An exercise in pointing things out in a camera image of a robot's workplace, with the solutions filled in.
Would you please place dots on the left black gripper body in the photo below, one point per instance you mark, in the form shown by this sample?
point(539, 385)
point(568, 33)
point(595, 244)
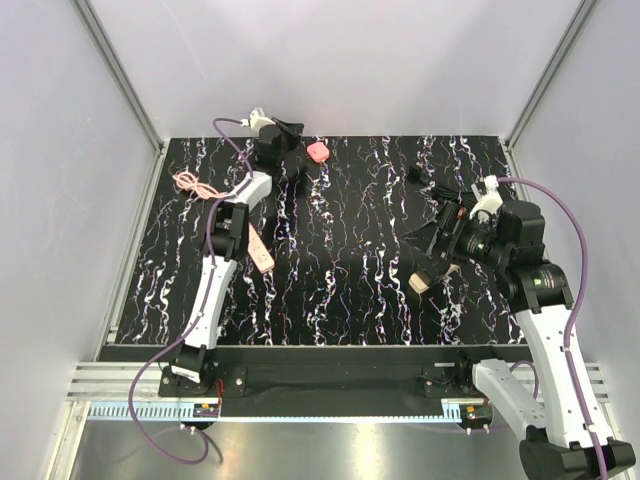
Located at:
point(284, 144)

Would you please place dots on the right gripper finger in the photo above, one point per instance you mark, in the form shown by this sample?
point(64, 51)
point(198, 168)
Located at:
point(435, 266)
point(422, 237)

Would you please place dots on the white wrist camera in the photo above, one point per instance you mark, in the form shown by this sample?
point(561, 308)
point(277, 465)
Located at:
point(488, 202)
point(256, 120)

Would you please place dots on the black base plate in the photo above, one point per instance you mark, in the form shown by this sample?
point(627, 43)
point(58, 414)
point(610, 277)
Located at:
point(387, 375)

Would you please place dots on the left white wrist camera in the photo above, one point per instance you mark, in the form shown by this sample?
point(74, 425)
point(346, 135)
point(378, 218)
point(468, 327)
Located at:
point(256, 120)

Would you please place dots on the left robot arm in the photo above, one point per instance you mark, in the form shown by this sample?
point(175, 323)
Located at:
point(192, 366)

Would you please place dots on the white red power strip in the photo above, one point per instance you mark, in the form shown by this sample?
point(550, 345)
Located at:
point(420, 281)

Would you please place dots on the white slotted cable duct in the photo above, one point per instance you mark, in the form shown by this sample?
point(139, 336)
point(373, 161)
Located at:
point(241, 412)

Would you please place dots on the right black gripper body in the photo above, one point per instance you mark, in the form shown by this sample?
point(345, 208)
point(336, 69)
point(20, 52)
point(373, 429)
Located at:
point(467, 239)

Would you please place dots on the pink cube socket adapter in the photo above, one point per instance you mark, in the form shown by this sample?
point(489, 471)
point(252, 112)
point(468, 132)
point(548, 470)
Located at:
point(318, 152)

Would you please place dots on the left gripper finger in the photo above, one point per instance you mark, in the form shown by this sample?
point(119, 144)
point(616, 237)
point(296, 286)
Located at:
point(295, 172)
point(292, 130)

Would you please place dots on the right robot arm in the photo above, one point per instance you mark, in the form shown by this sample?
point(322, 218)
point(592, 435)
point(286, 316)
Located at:
point(564, 435)

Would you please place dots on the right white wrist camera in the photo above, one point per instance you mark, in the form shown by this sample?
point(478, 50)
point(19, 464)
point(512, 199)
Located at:
point(488, 202)

